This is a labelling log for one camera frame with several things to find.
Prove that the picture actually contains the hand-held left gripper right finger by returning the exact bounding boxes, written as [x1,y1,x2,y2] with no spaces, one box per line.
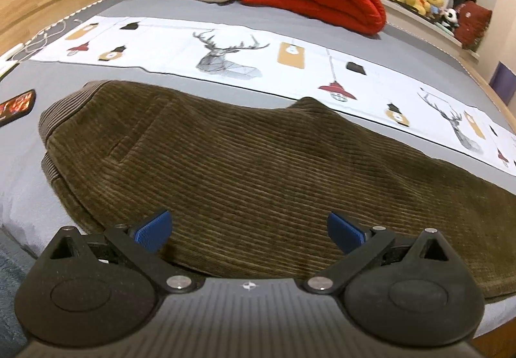
[302,211,451,295]

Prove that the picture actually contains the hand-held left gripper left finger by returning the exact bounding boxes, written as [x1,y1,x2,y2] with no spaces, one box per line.
[47,210,197,295]

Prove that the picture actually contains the olive corduroy pants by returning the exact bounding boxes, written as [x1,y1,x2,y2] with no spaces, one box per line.
[37,80,516,300]

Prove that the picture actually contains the grey bed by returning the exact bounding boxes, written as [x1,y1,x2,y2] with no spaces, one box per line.
[0,0,516,338]

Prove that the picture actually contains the grey fleece blanket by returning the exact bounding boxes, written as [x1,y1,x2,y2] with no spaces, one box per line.
[0,235,41,358]

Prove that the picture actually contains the phone with red case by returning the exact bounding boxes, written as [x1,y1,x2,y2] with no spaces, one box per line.
[0,89,37,129]

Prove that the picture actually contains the white printed cloth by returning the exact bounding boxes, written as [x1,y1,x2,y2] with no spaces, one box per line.
[30,15,516,178]

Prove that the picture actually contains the purple box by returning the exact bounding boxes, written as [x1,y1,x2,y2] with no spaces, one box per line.
[489,61,516,106]

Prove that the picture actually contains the panda plush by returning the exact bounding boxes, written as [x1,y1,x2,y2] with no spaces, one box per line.
[441,8,461,29]

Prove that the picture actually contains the dark red cushion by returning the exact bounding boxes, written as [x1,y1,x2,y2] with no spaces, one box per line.
[455,1,493,50]

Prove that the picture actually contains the white cable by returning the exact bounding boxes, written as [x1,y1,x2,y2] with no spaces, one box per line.
[0,17,81,77]

